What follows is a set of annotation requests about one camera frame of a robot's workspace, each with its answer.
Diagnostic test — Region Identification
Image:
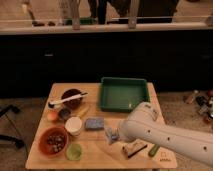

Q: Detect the wooden block brush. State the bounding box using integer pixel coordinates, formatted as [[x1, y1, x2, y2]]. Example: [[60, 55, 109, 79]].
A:
[[122, 139, 147, 158]]

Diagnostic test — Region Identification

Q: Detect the green plastic tray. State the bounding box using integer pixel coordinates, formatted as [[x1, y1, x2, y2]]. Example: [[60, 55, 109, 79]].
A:
[[98, 77, 150, 113]]

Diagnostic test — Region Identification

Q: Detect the green cucumber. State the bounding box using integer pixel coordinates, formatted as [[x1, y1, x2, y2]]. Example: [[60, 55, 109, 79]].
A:
[[148, 145, 160, 157]]

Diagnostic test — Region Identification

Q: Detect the orange peach fruit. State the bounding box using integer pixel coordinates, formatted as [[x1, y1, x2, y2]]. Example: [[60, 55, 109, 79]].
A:
[[47, 111, 58, 122]]

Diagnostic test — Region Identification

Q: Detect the orange bowl with nuts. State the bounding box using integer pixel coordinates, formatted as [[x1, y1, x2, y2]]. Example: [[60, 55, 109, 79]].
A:
[[38, 126, 69, 158]]

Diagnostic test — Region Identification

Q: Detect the dark brown bowl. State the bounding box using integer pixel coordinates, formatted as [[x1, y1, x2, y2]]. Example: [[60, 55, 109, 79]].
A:
[[61, 88, 84, 110]]

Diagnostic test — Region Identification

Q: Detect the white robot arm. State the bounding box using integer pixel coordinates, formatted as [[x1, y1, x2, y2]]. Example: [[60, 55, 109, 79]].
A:
[[118, 102, 213, 167]]

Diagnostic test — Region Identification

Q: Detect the wooden table board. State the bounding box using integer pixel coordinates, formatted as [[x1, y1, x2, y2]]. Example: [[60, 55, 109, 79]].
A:
[[25, 83, 177, 170]]

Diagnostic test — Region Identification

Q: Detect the white cup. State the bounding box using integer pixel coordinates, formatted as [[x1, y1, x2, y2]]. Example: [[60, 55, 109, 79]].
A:
[[65, 117, 83, 136]]

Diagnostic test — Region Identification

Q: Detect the black chair base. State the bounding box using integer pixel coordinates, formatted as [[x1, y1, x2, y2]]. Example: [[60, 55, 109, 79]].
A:
[[0, 104, 27, 150]]

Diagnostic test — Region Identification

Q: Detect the blue grey towel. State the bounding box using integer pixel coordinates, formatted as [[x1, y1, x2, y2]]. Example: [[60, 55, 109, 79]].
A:
[[104, 126, 119, 144]]

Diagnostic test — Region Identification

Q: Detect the blue sponge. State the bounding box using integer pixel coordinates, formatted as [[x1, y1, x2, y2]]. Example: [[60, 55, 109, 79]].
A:
[[85, 118, 104, 130]]

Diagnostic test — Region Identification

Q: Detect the light green small bowl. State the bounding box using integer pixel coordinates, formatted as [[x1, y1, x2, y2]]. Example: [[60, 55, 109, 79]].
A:
[[66, 143, 82, 161]]

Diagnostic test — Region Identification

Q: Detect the small dark cup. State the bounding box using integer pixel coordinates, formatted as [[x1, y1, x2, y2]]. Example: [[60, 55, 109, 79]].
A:
[[58, 108, 71, 121]]

